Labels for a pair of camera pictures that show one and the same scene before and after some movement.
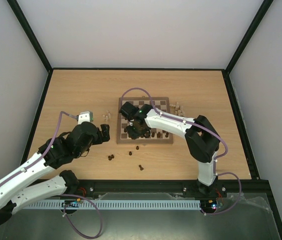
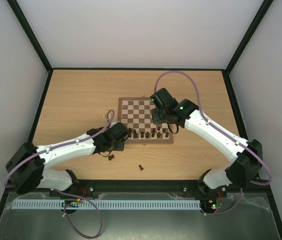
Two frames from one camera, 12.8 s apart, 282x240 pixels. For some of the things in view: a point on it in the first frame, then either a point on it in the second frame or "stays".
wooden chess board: (161, 104) stays
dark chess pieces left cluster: (110, 157) stays
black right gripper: (133, 132) → (156, 117)
